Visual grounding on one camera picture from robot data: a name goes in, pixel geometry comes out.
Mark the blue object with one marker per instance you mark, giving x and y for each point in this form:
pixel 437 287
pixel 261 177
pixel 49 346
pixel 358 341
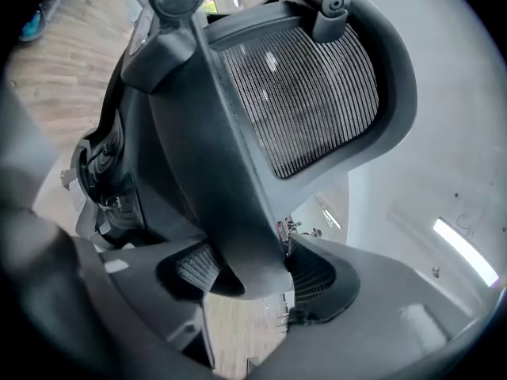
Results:
pixel 32 26

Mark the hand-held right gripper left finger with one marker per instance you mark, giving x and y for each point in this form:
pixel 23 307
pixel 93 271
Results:
pixel 67 303

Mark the small round ceiling fixture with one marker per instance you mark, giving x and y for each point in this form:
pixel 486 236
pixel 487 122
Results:
pixel 435 272

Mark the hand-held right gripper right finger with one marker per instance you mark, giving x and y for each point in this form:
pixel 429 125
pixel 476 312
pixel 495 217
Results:
pixel 380 323

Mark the black mesh office chair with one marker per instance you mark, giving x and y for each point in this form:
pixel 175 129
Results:
pixel 190 153

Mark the long white ceiling light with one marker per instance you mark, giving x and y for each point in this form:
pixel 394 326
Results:
pixel 464 250
pixel 328 213

